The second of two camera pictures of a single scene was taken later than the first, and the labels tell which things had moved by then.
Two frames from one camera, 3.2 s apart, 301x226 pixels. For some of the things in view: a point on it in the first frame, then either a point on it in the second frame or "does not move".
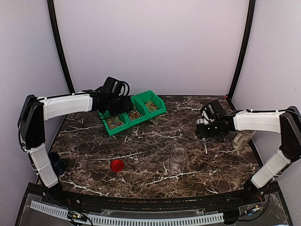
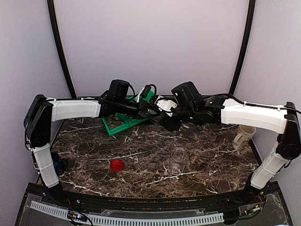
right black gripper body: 214,131 -> 186,115
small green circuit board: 76,216 does not move
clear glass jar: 178,159 does not move
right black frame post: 250,10 does not move
